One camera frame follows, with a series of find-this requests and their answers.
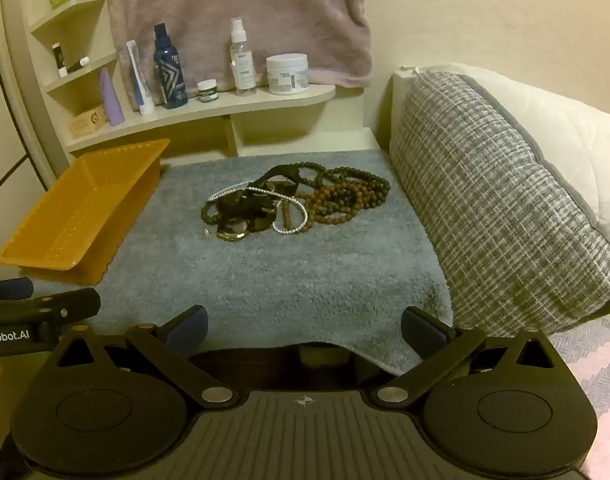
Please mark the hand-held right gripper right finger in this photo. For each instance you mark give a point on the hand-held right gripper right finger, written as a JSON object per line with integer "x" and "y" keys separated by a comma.
{"x": 418, "y": 328}

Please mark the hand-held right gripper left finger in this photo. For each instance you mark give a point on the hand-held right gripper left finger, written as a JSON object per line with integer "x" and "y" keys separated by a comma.
{"x": 190, "y": 331}

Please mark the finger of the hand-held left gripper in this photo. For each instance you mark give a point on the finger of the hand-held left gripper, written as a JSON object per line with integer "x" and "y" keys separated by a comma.
{"x": 15, "y": 288}
{"x": 65, "y": 305}

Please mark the orange plastic tray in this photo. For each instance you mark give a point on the orange plastic tray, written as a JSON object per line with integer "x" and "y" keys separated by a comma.
{"x": 60, "y": 220}

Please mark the grey-blue towel mat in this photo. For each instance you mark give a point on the grey-blue towel mat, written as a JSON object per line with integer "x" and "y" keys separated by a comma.
{"x": 285, "y": 280}

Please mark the grey checked pillow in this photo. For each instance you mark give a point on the grey checked pillow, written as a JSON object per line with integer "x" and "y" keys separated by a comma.
{"x": 485, "y": 200}

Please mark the small cardboard box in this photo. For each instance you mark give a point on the small cardboard box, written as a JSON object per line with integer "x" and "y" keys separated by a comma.
{"x": 87, "y": 122}

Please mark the pink striped bed sheet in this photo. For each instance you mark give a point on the pink striped bed sheet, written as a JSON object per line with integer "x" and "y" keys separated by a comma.
{"x": 600, "y": 360}

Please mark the purple tube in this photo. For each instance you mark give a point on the purple tube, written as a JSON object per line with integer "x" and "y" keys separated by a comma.
{"x": 112, "y": 100}

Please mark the small black white-capped tube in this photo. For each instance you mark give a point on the small black white-capped tube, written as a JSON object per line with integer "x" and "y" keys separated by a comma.
{"x": 77, "y": 64}

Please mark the white and blue tube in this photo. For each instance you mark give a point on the white and blue tube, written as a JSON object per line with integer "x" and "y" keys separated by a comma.
{"x": 140, "y": 85}

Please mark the small green jar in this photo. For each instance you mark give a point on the small green jar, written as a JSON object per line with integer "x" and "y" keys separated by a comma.
{"x": 207, "y": 92}

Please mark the cream corner shelf unit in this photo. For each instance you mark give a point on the cream corner shelf unit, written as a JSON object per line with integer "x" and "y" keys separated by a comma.
{"x": 265, "y": 98}

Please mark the white quilted bedding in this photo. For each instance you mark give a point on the white quilted bedding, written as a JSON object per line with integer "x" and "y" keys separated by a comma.
{"x": 560, "y": 125}

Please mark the dark blue spray bottle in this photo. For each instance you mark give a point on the dark blue spray bottle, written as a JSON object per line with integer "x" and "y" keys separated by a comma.
{"x": 170, "y": 75}

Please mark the clear spray bottle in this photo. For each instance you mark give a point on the clear spray bottle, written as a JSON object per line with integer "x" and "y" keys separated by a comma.
{"x": 243, "y": 65}

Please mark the white cream jar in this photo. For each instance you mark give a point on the white cream jar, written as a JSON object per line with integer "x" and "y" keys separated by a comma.
{"x": 287, "y": 75}

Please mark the pink hanging towel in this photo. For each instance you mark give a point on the pink hanging towel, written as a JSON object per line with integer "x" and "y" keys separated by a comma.
{"x": 235, "y": 5}

